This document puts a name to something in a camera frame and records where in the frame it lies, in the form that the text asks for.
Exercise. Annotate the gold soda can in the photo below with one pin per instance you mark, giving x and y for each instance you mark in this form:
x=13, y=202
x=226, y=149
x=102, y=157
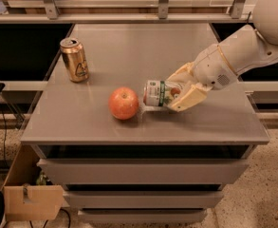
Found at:
x=74, y=58

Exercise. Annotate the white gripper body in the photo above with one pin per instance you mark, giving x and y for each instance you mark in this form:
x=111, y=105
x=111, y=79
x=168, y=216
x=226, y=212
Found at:
x=212, y=67

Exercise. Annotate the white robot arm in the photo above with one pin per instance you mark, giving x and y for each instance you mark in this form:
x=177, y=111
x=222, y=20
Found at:
x=254, y=45

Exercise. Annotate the cardboard box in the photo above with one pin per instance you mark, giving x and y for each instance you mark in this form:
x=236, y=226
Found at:
x=24, y=199

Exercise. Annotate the grey drawer cabinet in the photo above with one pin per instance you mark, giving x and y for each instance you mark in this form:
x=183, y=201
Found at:
x=159, y=166

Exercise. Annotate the white green 7up can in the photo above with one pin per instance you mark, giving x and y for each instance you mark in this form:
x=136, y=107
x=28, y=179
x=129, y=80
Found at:
x=161, y=93

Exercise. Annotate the metal shelf frame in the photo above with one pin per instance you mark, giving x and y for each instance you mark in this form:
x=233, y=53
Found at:
x=125, y=11

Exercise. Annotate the red apple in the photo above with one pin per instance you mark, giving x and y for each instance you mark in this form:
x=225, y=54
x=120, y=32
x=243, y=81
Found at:
x=123, y=103

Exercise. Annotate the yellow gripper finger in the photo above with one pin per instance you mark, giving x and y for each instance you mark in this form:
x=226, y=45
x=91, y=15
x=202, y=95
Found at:
x=190, y=96
x=183, y=74

